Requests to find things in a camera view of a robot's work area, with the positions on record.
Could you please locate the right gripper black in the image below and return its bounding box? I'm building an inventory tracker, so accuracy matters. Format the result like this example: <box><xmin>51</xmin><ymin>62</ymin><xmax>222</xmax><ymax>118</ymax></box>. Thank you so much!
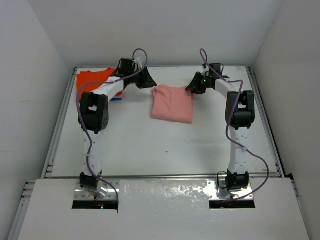
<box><xmin>186</xmin><ymin>72</ymin><xmax>210</xmax><ymax>95</ymax></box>

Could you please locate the white foam front panel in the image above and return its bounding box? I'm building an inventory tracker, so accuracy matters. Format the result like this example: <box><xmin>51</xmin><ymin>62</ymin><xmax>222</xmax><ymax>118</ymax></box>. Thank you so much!
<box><xmin>19</xmin><ymin>178</ymin><xmax>309</xmax><ymax>240</ymax></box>

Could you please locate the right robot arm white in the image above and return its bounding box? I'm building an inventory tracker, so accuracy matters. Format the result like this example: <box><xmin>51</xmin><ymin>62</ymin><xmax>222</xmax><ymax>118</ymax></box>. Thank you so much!
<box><xmin>185</xmin><ymin>72</ymin><xmax>255</xmax><ymax>191</ymax></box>

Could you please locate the folded blue t-shirt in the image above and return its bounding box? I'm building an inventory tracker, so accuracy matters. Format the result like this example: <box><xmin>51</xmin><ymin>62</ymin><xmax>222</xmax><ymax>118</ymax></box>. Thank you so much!
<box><xmin>110</xmin><ymin>96</ymin><xmax>123</xmax><ymax>102</ymax></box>

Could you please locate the pink t-shirt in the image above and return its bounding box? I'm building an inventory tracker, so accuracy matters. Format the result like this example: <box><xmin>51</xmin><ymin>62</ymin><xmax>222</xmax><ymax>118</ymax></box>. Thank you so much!
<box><xmin>151</xmin><ymin>84</ymin><xmax>194</xmax><ymax>124</ymax></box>

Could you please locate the folded orange t-shirt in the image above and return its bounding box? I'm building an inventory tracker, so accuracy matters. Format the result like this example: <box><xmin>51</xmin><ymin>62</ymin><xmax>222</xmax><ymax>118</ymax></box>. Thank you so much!
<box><xmin>76</xmin><ymin>68</ymin><xmax>116</xmax><ymax>100</ymax></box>

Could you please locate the aluminium table frame rail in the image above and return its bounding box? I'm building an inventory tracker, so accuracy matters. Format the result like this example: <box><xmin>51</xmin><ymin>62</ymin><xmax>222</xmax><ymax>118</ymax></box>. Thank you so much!
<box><xmin>9</xmin><ymin>66</ymin><xmax>297</xmax><ymax>240</ymax></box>

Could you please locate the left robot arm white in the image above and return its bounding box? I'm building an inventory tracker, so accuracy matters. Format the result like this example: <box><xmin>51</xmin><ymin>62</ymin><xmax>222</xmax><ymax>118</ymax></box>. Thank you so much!
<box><xmin>77</xmin><ymin>56</ymin><xmax>157</xmax><ymax>192</ymax></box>

